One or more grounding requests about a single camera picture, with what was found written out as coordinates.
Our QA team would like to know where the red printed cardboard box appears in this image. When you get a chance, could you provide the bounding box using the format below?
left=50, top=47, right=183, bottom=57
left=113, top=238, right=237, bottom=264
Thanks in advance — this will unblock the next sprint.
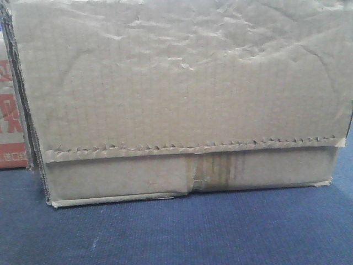
left=1, top=36, right=28, bottom=169

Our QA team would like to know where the plain brown cardboard box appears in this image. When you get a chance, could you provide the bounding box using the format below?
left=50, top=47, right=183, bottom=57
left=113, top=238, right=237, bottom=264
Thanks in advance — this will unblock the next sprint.
left=1, top=1, right=352, bottom=208

